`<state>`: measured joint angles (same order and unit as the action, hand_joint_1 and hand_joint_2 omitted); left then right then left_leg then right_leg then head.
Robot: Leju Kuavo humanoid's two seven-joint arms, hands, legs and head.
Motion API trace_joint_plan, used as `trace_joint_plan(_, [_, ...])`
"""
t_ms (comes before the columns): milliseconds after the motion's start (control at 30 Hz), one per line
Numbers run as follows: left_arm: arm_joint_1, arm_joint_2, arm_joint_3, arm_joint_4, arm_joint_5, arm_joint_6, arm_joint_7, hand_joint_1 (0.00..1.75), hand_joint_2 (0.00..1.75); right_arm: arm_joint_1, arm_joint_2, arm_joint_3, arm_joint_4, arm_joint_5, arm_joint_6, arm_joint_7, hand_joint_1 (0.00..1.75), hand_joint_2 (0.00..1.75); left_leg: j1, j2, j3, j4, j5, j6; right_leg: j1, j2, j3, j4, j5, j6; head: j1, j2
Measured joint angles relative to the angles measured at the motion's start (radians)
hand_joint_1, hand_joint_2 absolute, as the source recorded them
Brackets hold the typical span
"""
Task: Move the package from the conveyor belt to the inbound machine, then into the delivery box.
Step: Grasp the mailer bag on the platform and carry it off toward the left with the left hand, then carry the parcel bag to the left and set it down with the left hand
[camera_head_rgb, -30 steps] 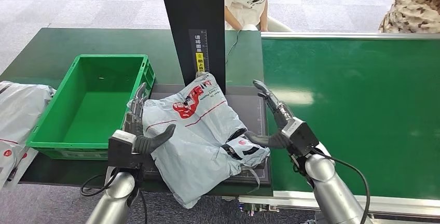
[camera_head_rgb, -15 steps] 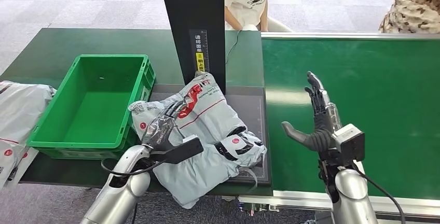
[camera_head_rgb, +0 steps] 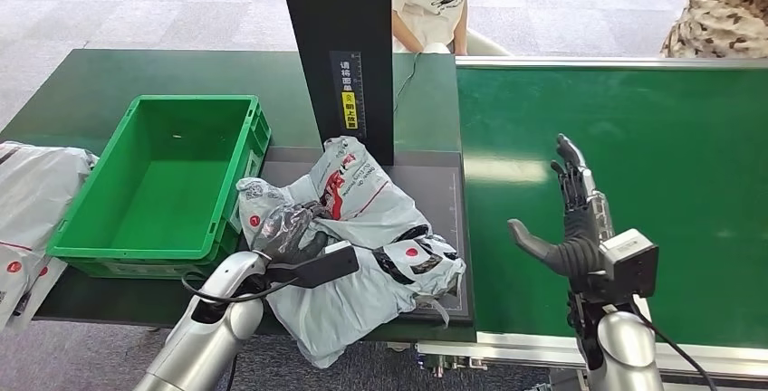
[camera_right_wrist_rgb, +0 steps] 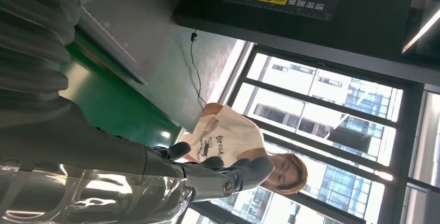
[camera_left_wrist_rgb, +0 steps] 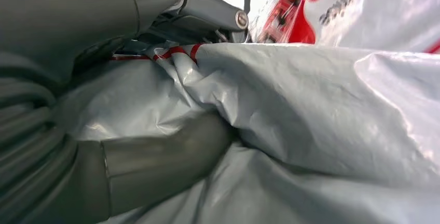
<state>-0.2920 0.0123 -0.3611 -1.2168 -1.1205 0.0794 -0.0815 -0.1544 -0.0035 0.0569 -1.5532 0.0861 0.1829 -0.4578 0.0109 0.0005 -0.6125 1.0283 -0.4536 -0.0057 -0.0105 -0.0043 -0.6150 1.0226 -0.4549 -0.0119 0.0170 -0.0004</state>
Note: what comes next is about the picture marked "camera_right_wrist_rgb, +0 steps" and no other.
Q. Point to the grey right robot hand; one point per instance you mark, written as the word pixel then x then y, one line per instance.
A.
pixel 68 167

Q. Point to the black inbound scanning machine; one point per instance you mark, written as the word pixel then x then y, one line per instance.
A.
pixel 343 33

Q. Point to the person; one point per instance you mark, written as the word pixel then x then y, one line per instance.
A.
pixel 227 136

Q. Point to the black yellow ruler label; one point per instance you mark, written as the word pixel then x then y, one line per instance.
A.
pixel 306 7

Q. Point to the dark window frame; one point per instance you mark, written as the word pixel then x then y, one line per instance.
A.
pixel 402 147

